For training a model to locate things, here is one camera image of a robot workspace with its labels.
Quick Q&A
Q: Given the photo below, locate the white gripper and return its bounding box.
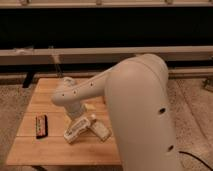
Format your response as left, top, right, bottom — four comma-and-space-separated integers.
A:
64, 114, 96, 143

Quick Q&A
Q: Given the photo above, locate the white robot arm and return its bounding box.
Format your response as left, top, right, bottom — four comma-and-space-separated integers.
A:
52, 54, 183, 171

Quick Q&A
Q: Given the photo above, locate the wooden table board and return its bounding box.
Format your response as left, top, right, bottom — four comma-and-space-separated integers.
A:
6, 78, 120, 166

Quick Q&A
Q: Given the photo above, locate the dark candy bar pack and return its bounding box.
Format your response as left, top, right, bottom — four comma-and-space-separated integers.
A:
36, 115, 48, 139

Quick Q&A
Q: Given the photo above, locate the white plastic cup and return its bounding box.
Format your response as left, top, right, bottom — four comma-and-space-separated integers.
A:
63, 77, 76, 87

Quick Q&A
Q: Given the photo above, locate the black cable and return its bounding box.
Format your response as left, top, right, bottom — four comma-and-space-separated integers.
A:
178, 151, 213, 171

